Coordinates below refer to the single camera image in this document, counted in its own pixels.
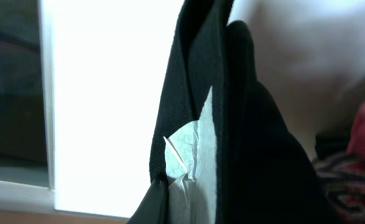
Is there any red printed folded t-shirt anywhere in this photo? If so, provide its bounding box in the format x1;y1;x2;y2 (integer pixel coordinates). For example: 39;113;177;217
313;102;365;223

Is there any black polo shirt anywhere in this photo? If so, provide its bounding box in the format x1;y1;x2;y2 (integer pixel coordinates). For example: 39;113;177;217
149;0;341;224

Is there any white window frame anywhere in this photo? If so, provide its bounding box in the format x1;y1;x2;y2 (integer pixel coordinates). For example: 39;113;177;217
0;1;118;213

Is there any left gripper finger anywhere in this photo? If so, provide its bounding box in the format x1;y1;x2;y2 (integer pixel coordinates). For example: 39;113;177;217
127;179;169;224

